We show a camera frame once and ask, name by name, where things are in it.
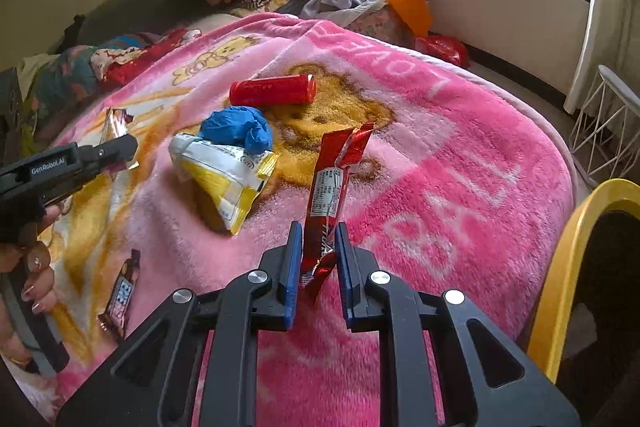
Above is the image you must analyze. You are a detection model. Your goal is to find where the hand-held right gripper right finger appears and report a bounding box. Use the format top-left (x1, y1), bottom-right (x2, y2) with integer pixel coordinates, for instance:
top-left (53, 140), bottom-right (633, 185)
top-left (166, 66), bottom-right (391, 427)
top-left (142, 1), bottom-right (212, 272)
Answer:
top-left (334, 222), bottom-right (583, 427)

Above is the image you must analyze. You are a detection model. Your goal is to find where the person's left hand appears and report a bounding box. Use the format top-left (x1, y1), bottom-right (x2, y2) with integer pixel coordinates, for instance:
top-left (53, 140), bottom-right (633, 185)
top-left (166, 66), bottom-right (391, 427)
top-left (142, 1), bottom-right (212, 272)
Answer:
top-left (0, 202), bottom-right (67, 367)

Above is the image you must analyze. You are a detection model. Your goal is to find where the white wire stool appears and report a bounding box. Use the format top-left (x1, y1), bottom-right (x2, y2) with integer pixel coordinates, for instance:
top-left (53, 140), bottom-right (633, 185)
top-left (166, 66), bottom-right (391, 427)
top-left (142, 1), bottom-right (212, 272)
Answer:
top-left (567, 64), bottom-right (640, 188)

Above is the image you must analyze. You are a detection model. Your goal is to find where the yellow-rimmed black trash bin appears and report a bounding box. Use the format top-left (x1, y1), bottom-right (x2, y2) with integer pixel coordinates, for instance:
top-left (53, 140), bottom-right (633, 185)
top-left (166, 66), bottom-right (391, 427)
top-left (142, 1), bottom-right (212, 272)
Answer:
top-left (527, 178), bottom-right (640, 383)

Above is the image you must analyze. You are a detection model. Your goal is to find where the wide cream curtain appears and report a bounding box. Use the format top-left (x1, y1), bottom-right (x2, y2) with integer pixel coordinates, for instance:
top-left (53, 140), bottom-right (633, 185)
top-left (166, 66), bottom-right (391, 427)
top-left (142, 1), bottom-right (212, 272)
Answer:
top-left (565, 0), bottom-right (640, 115)

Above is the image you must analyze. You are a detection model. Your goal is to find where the silver brown wrapper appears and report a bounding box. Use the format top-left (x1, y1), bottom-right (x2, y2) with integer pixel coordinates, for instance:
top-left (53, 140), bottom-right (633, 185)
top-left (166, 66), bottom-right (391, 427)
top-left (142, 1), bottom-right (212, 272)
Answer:
top-left (100, 107), bottom-right (141, 172)

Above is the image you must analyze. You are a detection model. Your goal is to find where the floral storage box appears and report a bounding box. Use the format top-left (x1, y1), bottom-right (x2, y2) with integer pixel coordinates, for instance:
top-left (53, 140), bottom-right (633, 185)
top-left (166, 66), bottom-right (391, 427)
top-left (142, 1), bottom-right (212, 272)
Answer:
top-left (345, 4), bottom-right (416, 50)

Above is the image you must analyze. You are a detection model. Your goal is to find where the red plastic bag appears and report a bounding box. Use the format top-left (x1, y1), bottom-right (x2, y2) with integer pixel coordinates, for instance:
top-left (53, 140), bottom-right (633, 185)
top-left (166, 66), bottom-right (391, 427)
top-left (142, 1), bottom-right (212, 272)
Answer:
top-left (415, 34), bottom-right (471, 68)

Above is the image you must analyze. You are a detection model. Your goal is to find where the pink printed blanket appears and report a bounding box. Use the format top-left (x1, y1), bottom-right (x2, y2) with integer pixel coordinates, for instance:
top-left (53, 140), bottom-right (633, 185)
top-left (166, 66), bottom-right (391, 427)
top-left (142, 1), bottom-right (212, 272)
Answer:
top-left (30, 12), bottom-right (581, 427)

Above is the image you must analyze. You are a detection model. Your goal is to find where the yellow white snack packet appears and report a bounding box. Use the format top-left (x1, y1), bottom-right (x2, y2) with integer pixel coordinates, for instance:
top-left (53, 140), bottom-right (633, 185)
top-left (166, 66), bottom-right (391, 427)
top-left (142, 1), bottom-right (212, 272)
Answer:
top-left (167, 132), bottom-right (280, 237)

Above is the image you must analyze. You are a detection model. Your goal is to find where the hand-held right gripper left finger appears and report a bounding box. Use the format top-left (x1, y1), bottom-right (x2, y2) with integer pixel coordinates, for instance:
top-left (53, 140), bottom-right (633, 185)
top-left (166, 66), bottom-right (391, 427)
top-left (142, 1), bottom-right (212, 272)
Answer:
top-left (55, 221), bottom-right (305, 427)

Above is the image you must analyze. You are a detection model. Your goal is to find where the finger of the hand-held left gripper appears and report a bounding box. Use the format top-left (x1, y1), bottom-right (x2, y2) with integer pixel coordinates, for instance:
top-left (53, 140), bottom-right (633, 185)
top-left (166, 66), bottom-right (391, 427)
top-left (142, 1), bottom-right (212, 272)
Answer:
top-left (77, 134), bottom-right (139, 178)

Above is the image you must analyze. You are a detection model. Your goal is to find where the white window seat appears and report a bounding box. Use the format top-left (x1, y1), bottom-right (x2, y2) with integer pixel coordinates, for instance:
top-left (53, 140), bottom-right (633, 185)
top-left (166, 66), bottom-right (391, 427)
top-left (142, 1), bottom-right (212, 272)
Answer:
top-left (380, 0), bottom-right (593, 75)

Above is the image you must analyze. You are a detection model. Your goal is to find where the red cloth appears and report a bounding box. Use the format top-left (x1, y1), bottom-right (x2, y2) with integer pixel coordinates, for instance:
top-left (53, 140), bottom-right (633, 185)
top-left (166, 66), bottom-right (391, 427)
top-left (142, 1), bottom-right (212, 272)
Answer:
top-left (102, 28), bottom-right (201, 88)

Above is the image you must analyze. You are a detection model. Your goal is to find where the red can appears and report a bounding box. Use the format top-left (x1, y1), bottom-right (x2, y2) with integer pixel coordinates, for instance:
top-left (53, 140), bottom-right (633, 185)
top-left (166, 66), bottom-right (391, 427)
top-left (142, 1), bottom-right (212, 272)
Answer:
top-left (229, 74), bottom-right (317, 106)

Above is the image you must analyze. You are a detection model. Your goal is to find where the dark candy wrapper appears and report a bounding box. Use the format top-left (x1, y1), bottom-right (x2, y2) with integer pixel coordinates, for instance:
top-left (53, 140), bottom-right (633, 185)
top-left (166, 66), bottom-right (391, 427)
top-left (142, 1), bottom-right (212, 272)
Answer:
top-left (97, 249), bottom-right (142, 340)

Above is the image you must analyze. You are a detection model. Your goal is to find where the blue crumpled glove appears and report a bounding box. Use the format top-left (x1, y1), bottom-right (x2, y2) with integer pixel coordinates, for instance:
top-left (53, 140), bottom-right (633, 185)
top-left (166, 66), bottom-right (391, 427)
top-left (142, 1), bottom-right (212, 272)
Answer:
top-left (197, 106), bottom-right (273, 155)

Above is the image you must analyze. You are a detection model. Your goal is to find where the red snack wrapper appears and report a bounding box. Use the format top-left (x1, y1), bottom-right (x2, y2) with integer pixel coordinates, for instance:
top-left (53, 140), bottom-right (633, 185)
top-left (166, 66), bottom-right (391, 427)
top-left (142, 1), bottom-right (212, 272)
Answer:
top-left (299, 122), bottom-right (376, 305)

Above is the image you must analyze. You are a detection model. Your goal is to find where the colourful patterned cloth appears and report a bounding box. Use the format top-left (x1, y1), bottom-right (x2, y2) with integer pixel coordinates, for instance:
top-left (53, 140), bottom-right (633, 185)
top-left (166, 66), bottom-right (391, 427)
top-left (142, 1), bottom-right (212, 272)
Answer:
top-left (20, 34), bottom-right (166, 132)

